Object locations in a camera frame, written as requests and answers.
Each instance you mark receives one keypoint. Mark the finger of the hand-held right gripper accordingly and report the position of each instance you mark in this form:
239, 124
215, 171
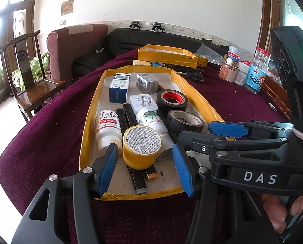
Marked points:
227, 129
194, 142

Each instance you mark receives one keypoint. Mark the black plastic holder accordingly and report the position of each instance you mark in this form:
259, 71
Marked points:
195, 75

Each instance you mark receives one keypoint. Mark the large yellow taped cardboard tray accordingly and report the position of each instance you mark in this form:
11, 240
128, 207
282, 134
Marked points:
89, 122

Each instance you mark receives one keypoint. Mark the wooden door frame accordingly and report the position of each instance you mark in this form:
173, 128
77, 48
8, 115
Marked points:
270, 2

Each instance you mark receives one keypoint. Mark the blue and white carton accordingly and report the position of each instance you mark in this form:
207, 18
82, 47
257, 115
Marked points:
119, 86

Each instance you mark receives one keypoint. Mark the dark wooden chair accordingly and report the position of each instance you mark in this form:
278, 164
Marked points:
39, 91

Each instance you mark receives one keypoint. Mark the black tape roll white core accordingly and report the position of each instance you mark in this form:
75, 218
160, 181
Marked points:
174, 125

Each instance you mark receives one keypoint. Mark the person's right hand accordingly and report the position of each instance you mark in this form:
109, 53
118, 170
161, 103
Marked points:
275, 213

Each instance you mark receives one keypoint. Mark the small metal clip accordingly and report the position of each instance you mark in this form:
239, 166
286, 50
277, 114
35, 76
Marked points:
273, 106

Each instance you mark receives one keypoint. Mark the black marker grey cap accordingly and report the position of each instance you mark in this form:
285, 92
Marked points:
138, 180

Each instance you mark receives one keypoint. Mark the maroon armchair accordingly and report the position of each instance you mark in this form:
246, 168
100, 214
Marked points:
72, 48

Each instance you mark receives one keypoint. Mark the clear toothpick jar coloured lids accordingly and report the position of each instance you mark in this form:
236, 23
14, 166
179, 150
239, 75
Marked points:
232, 54

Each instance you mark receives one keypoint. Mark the black sofa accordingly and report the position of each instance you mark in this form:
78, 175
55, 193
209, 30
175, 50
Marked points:
126, 40

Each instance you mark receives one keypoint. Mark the white bottle red label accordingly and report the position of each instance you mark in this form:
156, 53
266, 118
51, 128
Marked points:
108, 127

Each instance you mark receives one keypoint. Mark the black tape roll red core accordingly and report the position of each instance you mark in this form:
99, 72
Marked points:
161, 104

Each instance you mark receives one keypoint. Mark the small brown wall plaque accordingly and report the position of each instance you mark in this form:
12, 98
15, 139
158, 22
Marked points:
67, 7

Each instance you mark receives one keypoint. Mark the small yellow taped packet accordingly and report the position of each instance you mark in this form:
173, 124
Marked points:
202, 61

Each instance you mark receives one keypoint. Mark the wooden glass door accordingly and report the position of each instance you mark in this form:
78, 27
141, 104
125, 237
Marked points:
8, 12

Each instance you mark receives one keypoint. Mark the clear plastic bag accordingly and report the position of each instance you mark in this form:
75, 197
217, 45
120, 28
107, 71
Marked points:
208, 52

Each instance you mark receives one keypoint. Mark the small yellow taped cardboard box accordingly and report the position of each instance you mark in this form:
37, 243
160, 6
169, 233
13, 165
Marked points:
166, 59

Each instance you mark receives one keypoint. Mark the grey small carton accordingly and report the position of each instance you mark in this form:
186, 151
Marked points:
147, 82

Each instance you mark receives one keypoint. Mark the green cloth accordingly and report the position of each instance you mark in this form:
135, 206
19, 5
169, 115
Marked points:
37, 66

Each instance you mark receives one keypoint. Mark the cream rectangular block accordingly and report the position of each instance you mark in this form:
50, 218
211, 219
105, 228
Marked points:
141, 63

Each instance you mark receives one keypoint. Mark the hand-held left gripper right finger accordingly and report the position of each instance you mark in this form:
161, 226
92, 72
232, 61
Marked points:
183, 172

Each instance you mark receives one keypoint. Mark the brick pattern box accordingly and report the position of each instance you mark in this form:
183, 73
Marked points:
275, 91

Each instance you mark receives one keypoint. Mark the black clamp mount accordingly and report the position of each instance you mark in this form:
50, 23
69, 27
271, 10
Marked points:
157, 26
135, 25

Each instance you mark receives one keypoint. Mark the clear jar red lid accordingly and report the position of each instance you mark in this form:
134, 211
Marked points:
262, 56

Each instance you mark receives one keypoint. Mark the clear jar orange label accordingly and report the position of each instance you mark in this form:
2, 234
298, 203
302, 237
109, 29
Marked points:
227, 72

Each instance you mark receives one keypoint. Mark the white plastic jar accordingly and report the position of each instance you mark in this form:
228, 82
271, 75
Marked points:
241, 75

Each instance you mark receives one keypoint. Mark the white charger plug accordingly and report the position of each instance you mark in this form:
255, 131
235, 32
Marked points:
143, 103

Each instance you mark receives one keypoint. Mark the clear jar cartoon label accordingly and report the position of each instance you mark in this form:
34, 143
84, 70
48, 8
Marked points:
255, 80

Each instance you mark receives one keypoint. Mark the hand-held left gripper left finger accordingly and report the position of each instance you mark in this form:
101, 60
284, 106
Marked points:
108, 167

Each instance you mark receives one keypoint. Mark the white bottle green label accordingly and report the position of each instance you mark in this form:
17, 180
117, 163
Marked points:
152, 119

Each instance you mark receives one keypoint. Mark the blue small tool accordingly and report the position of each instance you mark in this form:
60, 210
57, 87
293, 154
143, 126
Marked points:
156, 64

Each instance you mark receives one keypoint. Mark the yellow round jar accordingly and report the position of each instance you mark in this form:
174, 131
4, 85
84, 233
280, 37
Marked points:
141, 142

